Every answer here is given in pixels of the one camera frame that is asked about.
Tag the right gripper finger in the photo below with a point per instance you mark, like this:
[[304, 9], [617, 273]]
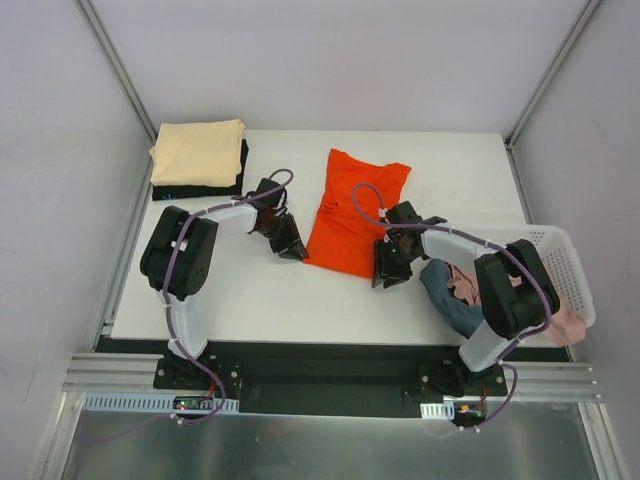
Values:
[[398, 278], [379, 278]]

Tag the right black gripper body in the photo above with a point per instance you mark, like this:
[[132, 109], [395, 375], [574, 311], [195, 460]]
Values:
[[392, 261]]

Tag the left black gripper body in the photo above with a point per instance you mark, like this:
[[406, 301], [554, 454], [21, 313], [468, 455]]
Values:
[[285, 235]]

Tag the orange t shirt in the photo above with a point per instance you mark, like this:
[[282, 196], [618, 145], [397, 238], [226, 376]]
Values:
[[342, 240]]

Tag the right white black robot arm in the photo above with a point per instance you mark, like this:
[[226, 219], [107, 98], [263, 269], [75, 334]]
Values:
[[491, 294]]

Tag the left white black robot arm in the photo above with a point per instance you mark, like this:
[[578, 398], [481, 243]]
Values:
[[178, 255]]

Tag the blue grey t shirt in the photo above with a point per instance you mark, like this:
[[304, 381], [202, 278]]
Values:
[[455, 296]]

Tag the folded cream t shirt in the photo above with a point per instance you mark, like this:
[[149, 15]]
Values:
[[198, 154]]

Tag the folded black t shirt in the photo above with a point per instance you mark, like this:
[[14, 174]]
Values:
[[162, 193]]

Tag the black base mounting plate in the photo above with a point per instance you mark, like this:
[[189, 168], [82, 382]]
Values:
[[384, 402]]

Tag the white plastic laundry basket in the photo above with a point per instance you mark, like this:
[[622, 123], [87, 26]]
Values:
[[559, 258]]

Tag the pink t shirt in basket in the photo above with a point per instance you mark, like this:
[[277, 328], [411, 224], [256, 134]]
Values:
[[567, 326]]

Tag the right white cable duct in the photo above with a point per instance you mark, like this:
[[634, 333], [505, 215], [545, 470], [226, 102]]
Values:
[[438, 411]]

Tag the white cable duct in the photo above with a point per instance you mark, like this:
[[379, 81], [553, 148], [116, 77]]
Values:
[[158, 403], [438, 411]]

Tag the aluminium rail front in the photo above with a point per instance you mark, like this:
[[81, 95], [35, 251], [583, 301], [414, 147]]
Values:
[[530, 381]]

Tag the left white cable duct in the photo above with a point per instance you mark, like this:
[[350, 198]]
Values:
[[158, 403]]

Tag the left aluminium frame post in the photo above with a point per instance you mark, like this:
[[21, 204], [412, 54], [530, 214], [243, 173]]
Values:
[[96, 26]]

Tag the aluminium frame post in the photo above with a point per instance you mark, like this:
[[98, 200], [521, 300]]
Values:
[[96, 26], [576, 31]]

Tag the right aluminium frame post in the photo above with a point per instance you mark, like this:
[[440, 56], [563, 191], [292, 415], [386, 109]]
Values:
[[576, 31]]

